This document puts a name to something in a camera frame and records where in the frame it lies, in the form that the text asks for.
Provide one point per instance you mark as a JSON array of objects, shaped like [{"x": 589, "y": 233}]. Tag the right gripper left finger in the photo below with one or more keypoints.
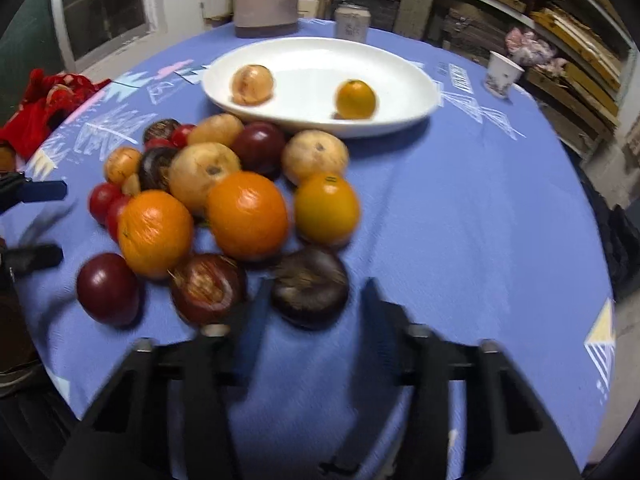
[{"x": 170, "y": 401}]

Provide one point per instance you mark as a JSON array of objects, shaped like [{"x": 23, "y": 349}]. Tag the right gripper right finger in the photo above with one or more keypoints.
[{"x": 508, "y": 433}]

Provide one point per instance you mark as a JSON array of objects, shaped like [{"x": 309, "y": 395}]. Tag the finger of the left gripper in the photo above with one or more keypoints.
[
  {"x": 42, "y": 191},
  {"x": 33, "y": 258}
]

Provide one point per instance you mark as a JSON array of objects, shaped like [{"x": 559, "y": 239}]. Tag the red cherry tomato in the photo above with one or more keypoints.
[{"x": 100, "y": 200}]

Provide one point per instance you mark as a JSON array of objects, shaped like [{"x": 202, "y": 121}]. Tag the small orange-tan fruit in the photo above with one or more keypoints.
[{"x": 121, "y": 164}]

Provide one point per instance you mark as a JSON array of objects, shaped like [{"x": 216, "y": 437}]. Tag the dark red plum front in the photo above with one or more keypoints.
[{"x": 108, "y": 290}]

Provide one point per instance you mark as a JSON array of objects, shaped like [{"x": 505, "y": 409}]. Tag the dark red plum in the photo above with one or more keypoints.
[
  {"x": 108, "y": 290},
  {"x": 259, "y": 147}
]

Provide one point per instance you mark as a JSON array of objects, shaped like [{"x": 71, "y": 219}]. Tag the large orange mandarin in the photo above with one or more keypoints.
[{"x": 155, "y": 232}]

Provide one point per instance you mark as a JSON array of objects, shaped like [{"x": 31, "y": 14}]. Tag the reddish brown passion fruit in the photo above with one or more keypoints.
[{"x": 207, "y": 288}]

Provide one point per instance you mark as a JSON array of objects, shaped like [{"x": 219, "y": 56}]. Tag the dark brown mangosteen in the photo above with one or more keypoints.
[{"x": 310, "y": 287}]

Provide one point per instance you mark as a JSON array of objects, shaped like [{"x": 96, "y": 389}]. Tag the yellow orange citrus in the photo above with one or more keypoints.
[{"x": 326, "y": 210}]

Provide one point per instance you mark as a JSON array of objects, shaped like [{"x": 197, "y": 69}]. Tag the small tan fruit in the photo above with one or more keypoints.
[{"x": 131, "y": 186}]

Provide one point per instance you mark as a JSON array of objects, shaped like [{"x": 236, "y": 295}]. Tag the red cloth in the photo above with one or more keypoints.
[{"x": 47, "y": 102}]

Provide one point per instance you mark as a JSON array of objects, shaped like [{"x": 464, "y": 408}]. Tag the dark mangosteen in pile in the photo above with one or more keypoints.
[{"x": 154, "y": 167}]

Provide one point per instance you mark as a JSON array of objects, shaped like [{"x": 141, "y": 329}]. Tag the dark mangosteen at back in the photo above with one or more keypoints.
[{"x": 162, "y": 129}]

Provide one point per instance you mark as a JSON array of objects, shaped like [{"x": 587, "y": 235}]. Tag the red tomato at back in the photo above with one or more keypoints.
[{"x": 179, "y": 138}]

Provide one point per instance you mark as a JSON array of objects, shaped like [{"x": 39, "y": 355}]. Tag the large tan pear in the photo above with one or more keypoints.
[{"x": 196, "y": 169}]

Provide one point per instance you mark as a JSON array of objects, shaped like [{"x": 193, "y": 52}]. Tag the tan potato-like fruit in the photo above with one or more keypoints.
[{"x": 222, "y": 128}]

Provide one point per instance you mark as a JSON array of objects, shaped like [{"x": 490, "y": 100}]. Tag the window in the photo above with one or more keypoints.
[{"x": 90, "y": 30}]

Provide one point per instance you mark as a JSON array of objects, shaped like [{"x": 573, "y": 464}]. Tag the blue patterned tablecloth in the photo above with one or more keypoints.
[{"x": 475, "y": 222}]

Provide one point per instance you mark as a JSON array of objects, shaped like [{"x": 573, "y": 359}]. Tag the tan onion on plate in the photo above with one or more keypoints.
[{"x": 252, "y": 85}]

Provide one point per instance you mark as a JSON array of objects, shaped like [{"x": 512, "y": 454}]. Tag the tan round pear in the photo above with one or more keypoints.
[{"x": 313, "y": 151}]

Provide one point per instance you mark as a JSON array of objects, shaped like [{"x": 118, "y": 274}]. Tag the white oval plate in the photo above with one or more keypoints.
[{"x": 306, "y": 74}]

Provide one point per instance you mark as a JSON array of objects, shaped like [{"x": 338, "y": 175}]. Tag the yellow citrus on plate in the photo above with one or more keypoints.
[{"x": 355, "y": 99}]

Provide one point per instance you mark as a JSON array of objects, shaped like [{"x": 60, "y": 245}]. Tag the grey printed can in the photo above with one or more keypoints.
[{"x": 352, "y": 23}]

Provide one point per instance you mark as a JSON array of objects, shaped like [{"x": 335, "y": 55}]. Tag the white floral paper cup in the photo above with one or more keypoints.
[{"x": 502, "y": 73}]

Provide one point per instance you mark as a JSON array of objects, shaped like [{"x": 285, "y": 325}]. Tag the pink crumpled cloth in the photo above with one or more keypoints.
[{"x": 525, "y": 48}]

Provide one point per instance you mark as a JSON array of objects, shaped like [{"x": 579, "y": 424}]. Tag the wooden shelf with boards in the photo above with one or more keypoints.
[{"x": 582, "y": 91}]

